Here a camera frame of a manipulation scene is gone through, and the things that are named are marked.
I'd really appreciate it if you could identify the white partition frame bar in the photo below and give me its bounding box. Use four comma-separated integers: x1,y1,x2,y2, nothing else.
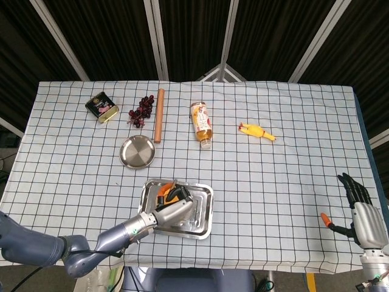
369,129,389,150
0,117,25,138

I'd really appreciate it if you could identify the bunch of dark red grapes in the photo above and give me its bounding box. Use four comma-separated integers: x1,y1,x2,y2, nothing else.
126,95,155,128

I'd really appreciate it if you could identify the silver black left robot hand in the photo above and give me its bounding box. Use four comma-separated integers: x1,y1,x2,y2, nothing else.
151,181,195,229

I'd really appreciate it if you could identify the black luncheon meat can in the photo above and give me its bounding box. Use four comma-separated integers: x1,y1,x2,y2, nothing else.
84,91,119,124

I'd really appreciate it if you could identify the wooden rolling pin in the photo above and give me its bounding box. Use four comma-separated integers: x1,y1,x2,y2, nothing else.
153,88,165,144

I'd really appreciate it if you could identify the white bowl of yellow soup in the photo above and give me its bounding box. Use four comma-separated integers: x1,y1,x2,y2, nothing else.
155,190,193,214

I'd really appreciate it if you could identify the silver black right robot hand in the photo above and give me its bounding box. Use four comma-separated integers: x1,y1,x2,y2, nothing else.
320,172,389,248

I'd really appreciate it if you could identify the tea bottle with white cap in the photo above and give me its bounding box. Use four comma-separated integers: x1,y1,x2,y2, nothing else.
190,102,213,150

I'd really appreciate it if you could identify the round stainless steel plate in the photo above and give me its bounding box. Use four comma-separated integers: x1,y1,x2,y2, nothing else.
119,135,156,170

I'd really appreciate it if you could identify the yellow rubber chicken toy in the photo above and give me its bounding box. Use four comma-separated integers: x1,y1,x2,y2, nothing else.
238,122,277,142

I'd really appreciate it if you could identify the double white partition frame post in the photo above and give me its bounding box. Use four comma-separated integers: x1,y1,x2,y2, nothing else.
143,0,170,82

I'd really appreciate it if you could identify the white triangular partition foot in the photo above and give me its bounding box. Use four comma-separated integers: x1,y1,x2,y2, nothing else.
196,63,247,82

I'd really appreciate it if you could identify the rectangular stainless steel tray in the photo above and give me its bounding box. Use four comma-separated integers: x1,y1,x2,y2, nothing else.
138,178,215,240

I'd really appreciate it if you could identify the white blue checkered tablecloth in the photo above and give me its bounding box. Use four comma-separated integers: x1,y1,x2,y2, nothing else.
0,80,382,273

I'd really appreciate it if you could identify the clear plastic bag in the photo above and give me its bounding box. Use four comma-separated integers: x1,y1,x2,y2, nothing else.
74,267,124,292

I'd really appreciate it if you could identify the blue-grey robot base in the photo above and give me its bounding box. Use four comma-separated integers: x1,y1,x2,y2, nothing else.
121,266,255,292

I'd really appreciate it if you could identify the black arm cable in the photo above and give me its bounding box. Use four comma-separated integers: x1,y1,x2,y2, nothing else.
12,240,140,292

